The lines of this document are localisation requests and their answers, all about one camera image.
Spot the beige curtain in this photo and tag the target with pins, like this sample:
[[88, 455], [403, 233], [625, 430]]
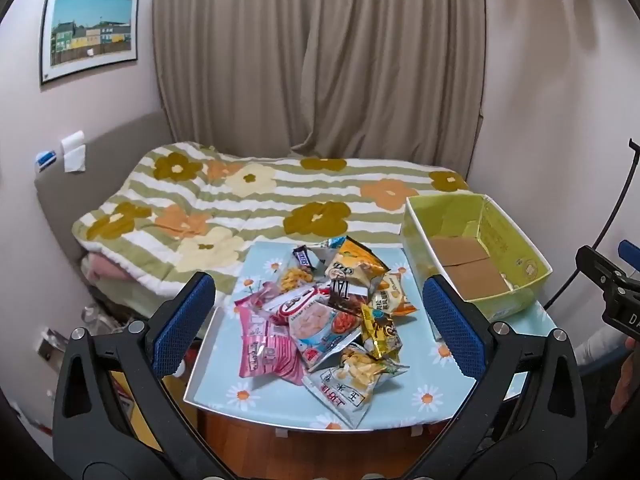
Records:
[[320, 55]]

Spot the green cardboard box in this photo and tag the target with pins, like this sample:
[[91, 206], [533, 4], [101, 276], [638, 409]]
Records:
[[465, 260]]

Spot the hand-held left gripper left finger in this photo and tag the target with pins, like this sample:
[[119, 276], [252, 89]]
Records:
[[180, 325]]

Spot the framed wall poster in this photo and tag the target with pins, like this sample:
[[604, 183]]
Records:
[[90, 32]]

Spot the pink folded blanket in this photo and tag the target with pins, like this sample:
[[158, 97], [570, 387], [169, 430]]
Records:
[[105, 270]]

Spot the person's right hand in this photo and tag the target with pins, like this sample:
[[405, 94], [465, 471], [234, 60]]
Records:
[[627, 380]]

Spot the red white blue snack packet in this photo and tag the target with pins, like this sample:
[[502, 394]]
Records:
[[315, 325]]

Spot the yellow popcorn snack packet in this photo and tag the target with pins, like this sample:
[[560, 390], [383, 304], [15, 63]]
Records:
[[295, 280]]

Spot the orange white snack packet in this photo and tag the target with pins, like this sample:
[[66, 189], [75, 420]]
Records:
[[395, 295]]

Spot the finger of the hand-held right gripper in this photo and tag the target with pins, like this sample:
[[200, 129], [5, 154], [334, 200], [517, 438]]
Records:
[[595, 262], [629, 250]]

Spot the gold foil snack packet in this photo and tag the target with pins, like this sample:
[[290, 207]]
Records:
[[382, 335]]

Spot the blue white wall tag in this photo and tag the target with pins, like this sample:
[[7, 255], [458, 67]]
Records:
[[46, 158]]

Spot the dark small candy wrapper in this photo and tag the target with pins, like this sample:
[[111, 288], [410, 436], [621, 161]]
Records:
[[305, 256]]

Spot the white corn snack packet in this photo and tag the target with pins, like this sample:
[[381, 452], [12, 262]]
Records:
[[345, 390]]

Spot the pale grey cloth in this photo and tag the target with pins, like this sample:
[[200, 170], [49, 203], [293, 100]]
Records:
[[597, 350]]

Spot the small blue snack packet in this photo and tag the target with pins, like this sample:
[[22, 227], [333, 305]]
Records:
[[330, 243]]

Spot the black white snack packet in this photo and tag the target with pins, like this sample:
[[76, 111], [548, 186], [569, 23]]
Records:
[[345, 297]]

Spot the striped floral blanket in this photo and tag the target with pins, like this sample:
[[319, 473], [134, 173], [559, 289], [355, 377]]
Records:
[[280, 195]]

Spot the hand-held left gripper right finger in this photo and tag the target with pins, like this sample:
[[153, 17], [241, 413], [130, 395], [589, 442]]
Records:
[[455, 330]]

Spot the pale pink snack packet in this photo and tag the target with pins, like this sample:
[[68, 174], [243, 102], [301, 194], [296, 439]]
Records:
[[260, 297]]

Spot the grey bed headboard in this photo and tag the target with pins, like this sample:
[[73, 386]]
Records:
[[105, 145]]

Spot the pink striped snack packet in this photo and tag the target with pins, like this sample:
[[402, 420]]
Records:
[[265, 355]]

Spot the yellow orange snack packet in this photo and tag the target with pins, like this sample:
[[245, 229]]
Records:
[[357, 260]]

